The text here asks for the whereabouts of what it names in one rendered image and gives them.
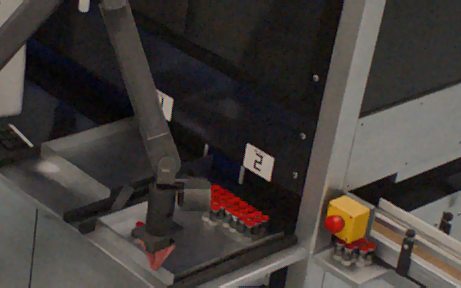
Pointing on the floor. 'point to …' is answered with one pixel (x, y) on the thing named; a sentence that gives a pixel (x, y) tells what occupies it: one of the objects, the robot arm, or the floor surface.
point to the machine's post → (334, 133)
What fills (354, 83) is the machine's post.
